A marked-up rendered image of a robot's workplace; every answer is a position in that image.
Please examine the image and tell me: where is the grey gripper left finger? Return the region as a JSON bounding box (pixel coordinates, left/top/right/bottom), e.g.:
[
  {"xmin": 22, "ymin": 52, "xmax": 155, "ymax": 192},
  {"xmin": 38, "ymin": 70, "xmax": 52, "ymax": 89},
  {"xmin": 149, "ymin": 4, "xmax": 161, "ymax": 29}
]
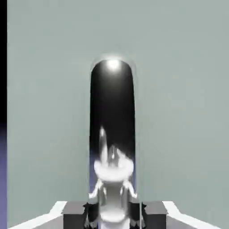
[{"xmin": 7, "ymin": 200, "xmax": 90, "ymax": 229}]

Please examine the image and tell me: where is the grey-green painted cabinet door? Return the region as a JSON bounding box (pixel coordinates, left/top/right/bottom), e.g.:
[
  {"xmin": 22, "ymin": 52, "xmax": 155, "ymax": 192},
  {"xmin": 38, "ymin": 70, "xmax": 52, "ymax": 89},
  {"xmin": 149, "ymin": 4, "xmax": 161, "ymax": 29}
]
[{"xmin": 7, "ymin": 0, "xmax": 229, "ymax": 229}]

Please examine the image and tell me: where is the shiny dark curved metal handle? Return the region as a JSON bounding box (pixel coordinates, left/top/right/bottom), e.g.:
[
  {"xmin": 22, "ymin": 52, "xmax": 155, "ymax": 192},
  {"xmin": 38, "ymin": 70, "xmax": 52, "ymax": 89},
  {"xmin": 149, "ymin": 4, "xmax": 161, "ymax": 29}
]
[{"xmin": 89, "ymin": 53, "xmax": 144, "ymax": 229}]

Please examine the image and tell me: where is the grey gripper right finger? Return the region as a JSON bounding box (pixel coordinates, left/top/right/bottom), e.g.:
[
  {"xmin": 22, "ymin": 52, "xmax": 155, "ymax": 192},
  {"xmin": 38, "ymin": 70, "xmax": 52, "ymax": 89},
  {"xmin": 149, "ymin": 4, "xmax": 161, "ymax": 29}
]
[{"xmin": 141, "ymin": 200, "xmax": 216, "ymax": 229}]

